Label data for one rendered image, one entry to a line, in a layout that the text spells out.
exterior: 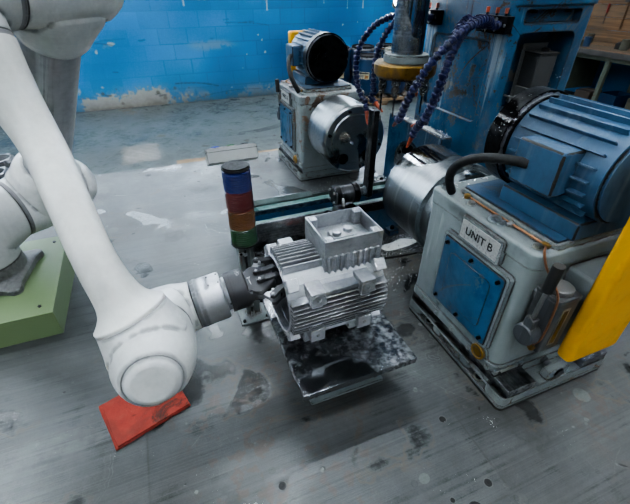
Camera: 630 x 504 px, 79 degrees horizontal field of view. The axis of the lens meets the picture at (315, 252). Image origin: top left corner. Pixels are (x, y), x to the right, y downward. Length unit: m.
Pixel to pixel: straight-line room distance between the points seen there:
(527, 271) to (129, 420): 0.80
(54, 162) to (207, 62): 6.01
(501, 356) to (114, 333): 0.70
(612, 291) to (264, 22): 6.33
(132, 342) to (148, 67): 6.14
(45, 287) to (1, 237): 0.16
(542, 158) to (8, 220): 1.16
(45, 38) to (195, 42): 5.76
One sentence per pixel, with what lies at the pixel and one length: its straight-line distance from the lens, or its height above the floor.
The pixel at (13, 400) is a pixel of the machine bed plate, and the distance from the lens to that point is 1.08.
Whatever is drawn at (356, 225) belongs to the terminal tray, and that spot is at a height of 1.12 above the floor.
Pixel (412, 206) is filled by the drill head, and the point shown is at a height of 1.07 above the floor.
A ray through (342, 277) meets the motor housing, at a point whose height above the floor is 1.07.
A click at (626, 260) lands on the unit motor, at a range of 0.74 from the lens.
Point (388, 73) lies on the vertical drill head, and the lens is 1.21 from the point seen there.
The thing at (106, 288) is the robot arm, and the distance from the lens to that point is 0.56.
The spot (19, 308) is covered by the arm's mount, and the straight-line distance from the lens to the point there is 1.19.
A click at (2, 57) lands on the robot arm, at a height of 1.44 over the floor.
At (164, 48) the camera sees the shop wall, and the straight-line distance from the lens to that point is 6.54.
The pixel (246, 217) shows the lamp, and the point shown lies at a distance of 0.85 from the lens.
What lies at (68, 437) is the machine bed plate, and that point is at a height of 0.80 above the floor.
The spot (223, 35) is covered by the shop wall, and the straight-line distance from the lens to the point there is 6.61.
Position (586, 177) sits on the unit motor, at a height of 1.28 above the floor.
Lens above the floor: 1.53
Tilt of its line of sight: 35 degrees down
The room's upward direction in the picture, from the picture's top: straight up
